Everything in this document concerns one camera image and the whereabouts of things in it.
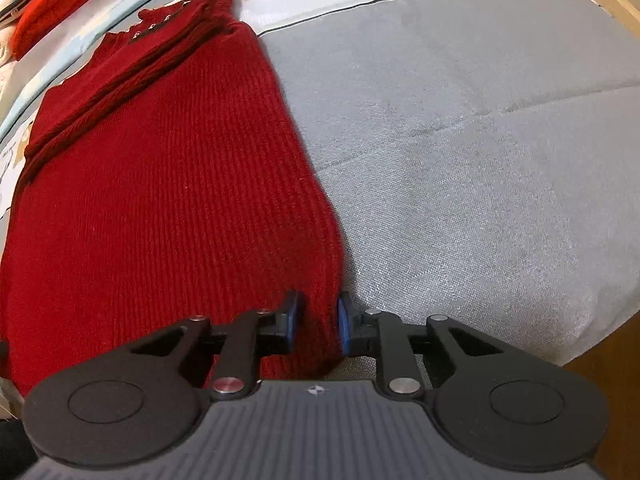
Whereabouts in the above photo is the light blue sheet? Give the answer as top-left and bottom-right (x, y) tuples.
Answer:
(0, 0), (201, 136)

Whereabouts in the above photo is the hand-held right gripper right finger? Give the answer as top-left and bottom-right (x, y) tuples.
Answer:
(336, 294), (507, 401)

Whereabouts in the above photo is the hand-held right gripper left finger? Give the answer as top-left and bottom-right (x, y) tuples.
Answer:
(127, 289), (305, 401)

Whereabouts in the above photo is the red duvet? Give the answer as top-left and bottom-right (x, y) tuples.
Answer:
(10, 0), (128, 58)

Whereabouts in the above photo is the red knit sweater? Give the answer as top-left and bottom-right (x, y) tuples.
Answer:
(0, 0), (347, 397)

